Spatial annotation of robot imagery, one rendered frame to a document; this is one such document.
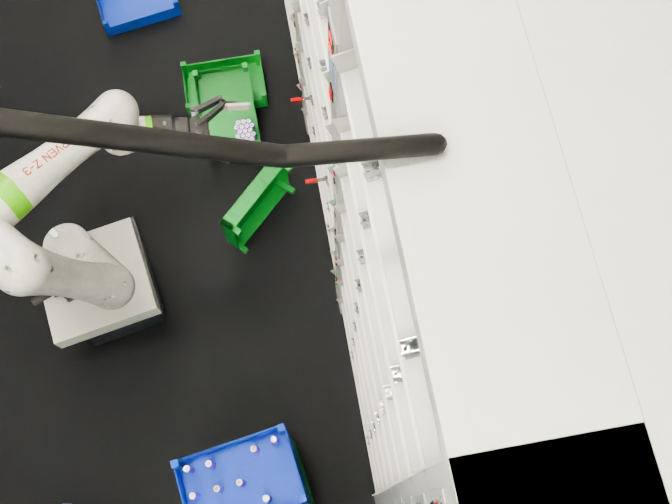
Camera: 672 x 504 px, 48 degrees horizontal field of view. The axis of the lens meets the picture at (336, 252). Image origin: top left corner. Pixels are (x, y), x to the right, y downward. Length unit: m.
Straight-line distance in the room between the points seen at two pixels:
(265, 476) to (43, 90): 1.79
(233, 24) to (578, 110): 2.35
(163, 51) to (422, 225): 2.38
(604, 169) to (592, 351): 0.21
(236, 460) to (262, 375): 0.57
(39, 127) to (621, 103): 0.62
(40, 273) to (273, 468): 0.77
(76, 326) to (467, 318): 1.72
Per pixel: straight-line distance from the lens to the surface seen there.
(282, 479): 2.05
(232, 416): 2.57
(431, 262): 0.81
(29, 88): 3.19
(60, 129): 0.71
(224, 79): 2.88
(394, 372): 1.22
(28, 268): 1.77
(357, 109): 1.17
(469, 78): 0.91
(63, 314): 2.40
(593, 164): 0.89
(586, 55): 0.96
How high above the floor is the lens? 2.52
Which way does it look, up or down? 71 degrees down
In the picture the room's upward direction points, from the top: 1 degrees counter-clockwise
